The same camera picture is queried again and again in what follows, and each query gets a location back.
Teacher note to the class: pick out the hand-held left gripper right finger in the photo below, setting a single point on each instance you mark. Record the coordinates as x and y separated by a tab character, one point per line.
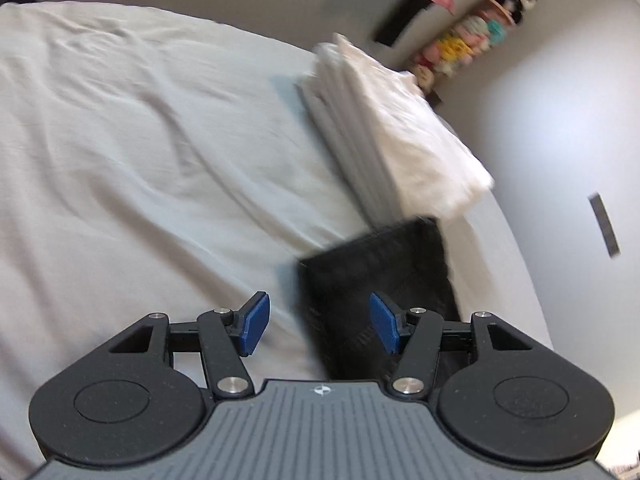
384	322

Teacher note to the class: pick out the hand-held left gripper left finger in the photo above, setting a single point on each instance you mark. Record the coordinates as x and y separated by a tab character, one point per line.
254	325

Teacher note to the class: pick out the black jeans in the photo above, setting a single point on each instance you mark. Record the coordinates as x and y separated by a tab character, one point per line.
360	270

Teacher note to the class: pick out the folded white duvet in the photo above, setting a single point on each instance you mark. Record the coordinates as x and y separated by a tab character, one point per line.
415	135

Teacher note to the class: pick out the bed with white sheet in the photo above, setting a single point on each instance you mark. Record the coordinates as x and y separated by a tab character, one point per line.
125	160

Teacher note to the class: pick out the column of plush toys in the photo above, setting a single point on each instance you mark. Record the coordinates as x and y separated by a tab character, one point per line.
470	40

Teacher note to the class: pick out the grey wall switch panel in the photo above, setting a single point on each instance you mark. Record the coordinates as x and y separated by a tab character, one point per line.
604	225

